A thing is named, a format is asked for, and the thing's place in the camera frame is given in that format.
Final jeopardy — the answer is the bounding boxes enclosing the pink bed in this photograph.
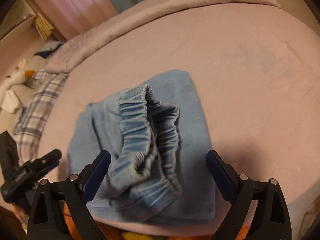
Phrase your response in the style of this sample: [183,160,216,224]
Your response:
[37,0,320,238]

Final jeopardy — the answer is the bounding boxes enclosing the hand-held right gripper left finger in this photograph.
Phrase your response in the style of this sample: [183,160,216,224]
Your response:
[26,150,112,240]

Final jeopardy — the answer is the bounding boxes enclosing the beige cabinet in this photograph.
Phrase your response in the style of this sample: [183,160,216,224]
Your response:
[0,0,37,40]

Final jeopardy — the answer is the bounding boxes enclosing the pink curtain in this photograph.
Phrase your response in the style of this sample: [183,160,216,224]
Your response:
[26,0,118,40]

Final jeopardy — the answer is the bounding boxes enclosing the white stuffed goose toy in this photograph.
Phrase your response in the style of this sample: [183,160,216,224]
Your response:
[0,59,35,113]

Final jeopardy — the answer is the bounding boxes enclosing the blue patterned cloth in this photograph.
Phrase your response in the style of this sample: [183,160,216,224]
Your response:
[34,40,63,58]

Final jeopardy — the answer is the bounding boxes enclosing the yellow fabric bundle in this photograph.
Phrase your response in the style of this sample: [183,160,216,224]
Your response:
[35,12,54,42]

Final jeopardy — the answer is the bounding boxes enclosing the light blue denim pants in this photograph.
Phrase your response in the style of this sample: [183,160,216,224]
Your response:
[67,70,217,224]

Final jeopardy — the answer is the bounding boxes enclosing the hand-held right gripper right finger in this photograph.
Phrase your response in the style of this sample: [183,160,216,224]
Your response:
[205,150,293,240]

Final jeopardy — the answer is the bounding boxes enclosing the pink quilted comforter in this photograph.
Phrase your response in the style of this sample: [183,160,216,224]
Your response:
[46,0,283,73]

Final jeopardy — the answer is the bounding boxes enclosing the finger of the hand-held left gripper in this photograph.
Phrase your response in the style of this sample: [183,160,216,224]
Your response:
[30,149,62,178]

